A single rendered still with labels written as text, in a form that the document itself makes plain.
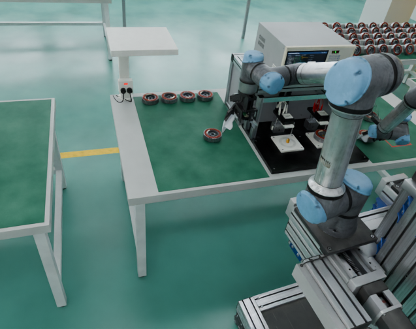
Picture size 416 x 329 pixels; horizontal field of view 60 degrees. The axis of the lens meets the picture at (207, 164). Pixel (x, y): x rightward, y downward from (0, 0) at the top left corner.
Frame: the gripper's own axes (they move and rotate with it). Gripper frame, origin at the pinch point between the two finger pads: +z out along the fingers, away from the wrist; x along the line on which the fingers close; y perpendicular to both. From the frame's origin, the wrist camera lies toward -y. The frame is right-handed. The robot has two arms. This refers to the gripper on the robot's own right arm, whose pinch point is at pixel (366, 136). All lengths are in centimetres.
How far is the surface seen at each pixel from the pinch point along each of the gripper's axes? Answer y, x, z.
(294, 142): -1, -53, -1
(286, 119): -12, -59, -10
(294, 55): -37, -59, -37
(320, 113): -14.5, -34.7, -9.3
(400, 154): 16.9, 13.6, -7.8
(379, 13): -243, 241, 157
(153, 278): 59, -142, 55
